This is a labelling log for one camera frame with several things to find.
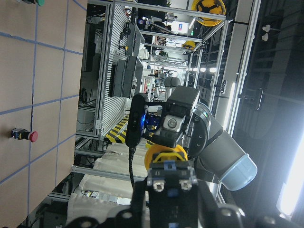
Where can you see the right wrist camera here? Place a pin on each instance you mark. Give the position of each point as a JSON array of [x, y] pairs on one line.
[[136, 119]]

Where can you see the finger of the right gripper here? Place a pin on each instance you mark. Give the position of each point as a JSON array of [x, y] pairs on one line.
[[171, 130], [182, 101]]

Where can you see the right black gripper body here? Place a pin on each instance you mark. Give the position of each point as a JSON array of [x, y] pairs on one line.
[[197, 131]]

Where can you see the red push button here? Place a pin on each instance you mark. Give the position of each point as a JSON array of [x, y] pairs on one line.
[[23, 134]]

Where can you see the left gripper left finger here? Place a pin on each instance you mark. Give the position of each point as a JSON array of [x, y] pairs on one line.
[[131, 216]]

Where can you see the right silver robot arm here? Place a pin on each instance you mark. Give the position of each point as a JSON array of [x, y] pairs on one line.
[[223, 157]]

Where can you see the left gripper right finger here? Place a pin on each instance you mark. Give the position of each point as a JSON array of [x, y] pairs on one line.
[[216, 215]]

